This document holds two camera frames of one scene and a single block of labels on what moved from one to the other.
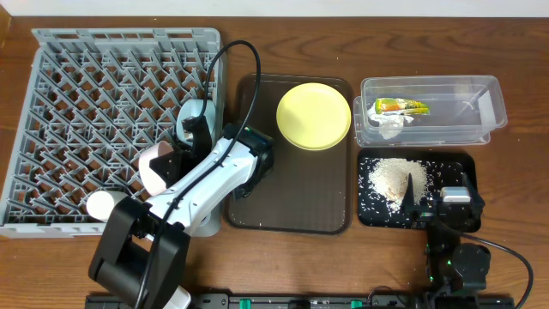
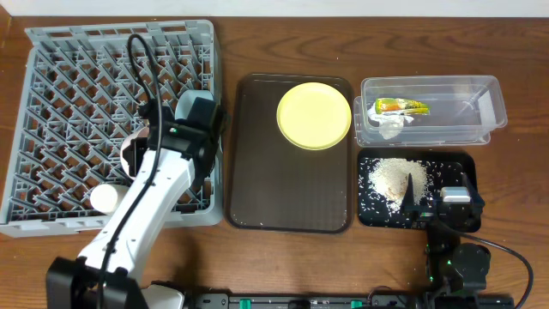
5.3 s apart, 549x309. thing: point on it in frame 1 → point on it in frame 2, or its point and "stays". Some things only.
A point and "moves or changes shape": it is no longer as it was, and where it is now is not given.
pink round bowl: (148, 178) moves or changes shape
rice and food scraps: (388, 178) stays
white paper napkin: (390, 124) stays
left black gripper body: (189, 151) → (213, 124)
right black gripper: (429, 215) stays
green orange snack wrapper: (401, 106) stays
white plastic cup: (99, 203) moves or changes shape
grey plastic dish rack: (93, 98) stays
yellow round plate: (312, 116) stays
